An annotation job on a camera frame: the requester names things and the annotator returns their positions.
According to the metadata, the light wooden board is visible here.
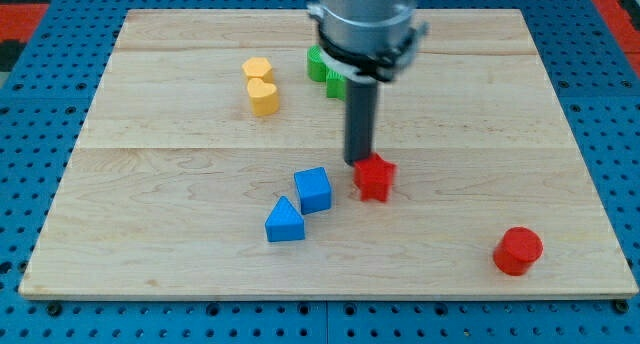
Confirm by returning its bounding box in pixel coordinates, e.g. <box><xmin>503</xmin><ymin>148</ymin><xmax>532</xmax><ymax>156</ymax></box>
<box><xmin>19</xmin><ymin>9</ymin><xmax>638</xmax><ymax>301</ymax></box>

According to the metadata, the blue cube block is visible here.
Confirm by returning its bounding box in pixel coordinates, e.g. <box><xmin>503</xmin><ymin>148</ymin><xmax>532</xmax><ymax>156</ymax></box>
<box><xmin>294</xmin><ymin>167</ymin><xmax>332</xmax><ymax>215</ymax></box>

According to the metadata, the red star block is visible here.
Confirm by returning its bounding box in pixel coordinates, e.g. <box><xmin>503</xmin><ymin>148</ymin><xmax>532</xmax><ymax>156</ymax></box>
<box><xmin>353</xmin><ymin>153</ymin><xmax>397</xmax><ymax>203</ymax></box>

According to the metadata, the green ridged block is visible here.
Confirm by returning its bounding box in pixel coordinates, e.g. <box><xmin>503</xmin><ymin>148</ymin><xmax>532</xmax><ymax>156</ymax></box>
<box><xmin>325</xmin><ymin>69</ymin><xmax>346</xmax><ymax>100</ymax></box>

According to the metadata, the green round block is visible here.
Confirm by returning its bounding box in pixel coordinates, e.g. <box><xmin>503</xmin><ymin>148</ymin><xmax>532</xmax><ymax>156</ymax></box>
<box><xmin>306</xmin><ymin>45</ymin><xmax>327</xmax><ymax>82</ymax></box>

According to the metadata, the yellow heart block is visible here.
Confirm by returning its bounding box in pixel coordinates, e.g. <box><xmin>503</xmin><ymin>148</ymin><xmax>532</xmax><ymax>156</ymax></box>
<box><xmin>246</xmin><ymin>78</ymin><xmax>280</xmax><ymax>117</ymax></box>

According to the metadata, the red cylinder block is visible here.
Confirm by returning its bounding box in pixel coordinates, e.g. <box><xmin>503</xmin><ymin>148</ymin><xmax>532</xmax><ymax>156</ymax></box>
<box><xmin>492</xmin><ymin>227</ymin><xmax>544</xmax><ymax>276</ymax></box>

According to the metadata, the blue triangle block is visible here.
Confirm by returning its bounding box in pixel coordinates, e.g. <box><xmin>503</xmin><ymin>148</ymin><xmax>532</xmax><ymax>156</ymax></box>
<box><xmin>264</xmin><ymin>196</ymin><xmax>305</xmax><ymax>242</ymax></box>

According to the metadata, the yellow pentagon block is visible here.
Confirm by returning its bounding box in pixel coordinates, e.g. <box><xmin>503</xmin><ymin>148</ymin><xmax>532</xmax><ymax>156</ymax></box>
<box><xmin>241</xmin><ymin>57</ymin><xmax>274</xmax><ymax>83</ymax></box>

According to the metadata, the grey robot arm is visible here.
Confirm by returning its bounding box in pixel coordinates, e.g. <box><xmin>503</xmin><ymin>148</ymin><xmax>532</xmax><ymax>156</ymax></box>
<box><xmin>308</xmin><ymin>0</ymin><xmax>429</xmax><ymax>166</ymax></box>

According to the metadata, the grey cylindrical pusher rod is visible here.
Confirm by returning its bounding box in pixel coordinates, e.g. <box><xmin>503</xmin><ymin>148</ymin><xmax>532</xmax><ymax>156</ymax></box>
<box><xmin>343</xmin><ymin>79</ymin><xmax>378</xmax><ymax>165</ymax></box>

